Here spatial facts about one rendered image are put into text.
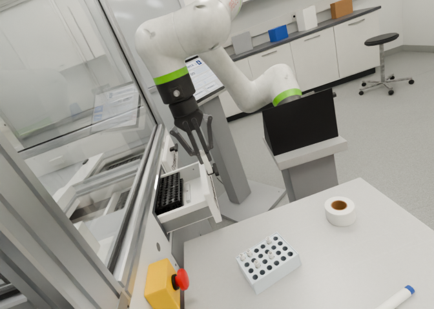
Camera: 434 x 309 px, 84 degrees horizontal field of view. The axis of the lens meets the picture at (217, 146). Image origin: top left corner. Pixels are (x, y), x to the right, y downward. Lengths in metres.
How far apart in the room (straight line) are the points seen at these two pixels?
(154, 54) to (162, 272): 0.47
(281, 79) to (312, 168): 0.40
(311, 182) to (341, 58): 3.14
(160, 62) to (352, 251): 0.61
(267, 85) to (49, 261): 0.98
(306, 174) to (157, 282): 0.77
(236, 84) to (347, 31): 3.15
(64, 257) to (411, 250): 0.63
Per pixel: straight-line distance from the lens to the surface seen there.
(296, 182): 1.11
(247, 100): 1.14
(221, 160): 1.79
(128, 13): 2.44
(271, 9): 4.47
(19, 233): 0.34
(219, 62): 1.06
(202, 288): 0.68
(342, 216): 0.69
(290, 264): 0.62
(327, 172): 1.14
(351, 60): 4.20
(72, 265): 0.38
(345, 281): 0.62
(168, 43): 0.59
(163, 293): 0.53
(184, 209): 0.69
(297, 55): 3.85
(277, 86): 1.09
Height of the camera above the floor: 1.28
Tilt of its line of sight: 24 degrees down
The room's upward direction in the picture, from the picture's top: 21 degrees counter-clockwise
